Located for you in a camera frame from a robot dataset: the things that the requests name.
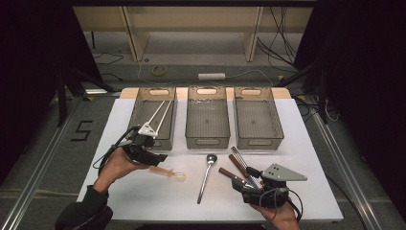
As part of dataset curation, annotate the smoky translucent plastic bin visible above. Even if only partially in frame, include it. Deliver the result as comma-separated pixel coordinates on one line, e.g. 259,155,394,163
233,86,285,150
185,85,232,150
124,86,178,151

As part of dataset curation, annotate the black cable bundle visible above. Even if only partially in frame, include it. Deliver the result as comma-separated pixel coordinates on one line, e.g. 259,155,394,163
257,6,300,75

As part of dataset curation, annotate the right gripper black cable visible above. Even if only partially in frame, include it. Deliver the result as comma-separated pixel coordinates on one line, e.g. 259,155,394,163
258,187,305,223

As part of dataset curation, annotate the black metal stand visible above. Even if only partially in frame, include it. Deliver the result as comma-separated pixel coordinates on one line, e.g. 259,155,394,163
276,60,330,125
56,68,115,127

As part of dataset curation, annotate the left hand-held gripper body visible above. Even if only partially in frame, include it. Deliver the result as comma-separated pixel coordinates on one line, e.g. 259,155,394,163
123,122,159,167

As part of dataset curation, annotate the white power cable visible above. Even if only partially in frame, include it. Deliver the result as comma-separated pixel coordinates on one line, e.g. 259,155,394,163
137,58,276,88

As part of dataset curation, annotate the small clear spoon wooden handle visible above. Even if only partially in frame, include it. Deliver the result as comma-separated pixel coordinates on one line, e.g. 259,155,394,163
148,165,187,183

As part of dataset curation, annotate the beige wooden shelf unit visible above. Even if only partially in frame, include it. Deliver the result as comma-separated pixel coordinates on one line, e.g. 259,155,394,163
72,6,315,63

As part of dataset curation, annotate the metal spoon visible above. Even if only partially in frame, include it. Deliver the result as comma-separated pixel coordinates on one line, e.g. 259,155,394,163
196,153,218,205

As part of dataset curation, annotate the yellow tape roll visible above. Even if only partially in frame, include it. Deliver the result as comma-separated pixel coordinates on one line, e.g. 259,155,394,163
150,65,168,77

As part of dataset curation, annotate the wooden-handled fork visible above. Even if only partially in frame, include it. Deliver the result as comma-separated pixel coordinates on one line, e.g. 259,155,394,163
218,167,248,188

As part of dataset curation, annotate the black curtain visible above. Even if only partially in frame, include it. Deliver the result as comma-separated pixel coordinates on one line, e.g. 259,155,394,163
0,0,104,186
293,0,406,221

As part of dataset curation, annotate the black floor cable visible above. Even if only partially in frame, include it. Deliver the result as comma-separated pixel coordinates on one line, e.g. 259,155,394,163
324,173,368,230

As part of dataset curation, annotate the person's right hand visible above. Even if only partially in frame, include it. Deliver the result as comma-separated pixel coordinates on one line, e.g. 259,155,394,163
250,200,301,230

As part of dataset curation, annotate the wooden-handled knife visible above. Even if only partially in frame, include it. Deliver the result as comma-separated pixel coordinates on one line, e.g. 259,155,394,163
227,154,252,180

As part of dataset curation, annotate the person's left hand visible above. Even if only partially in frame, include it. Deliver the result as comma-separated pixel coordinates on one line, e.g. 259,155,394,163
93,147,151,193

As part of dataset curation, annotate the aluminium floor rail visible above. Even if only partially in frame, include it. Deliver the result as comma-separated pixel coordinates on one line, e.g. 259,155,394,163
303,95,384,230
0,95,84,230

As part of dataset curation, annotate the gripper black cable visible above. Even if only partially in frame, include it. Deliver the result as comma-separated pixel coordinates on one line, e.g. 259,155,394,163
92,126,142,171
258,187,305,223

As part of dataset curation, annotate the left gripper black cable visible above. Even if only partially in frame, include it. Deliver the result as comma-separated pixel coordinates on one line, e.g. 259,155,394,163
92,126,142,171

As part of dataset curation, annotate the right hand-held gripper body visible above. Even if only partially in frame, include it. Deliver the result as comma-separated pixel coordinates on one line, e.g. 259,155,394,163
240,163,308,209

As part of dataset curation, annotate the white power strip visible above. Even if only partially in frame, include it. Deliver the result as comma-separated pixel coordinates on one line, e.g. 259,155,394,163
197,72,227,81

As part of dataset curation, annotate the white table sheet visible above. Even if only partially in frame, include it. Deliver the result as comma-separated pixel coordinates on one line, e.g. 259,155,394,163
76,97,344,223

